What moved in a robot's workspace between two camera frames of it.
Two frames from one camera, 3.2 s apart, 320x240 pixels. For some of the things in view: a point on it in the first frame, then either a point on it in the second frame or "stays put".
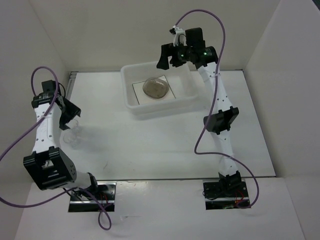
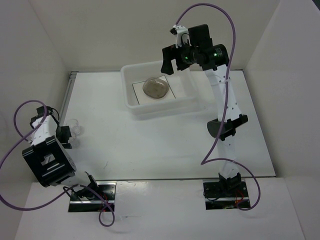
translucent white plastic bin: x=150 y=90 stays put
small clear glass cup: x=74 y=135 stays put
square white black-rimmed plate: x=143 y=99 stays put
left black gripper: x=73 y=110 → x=66 y=134
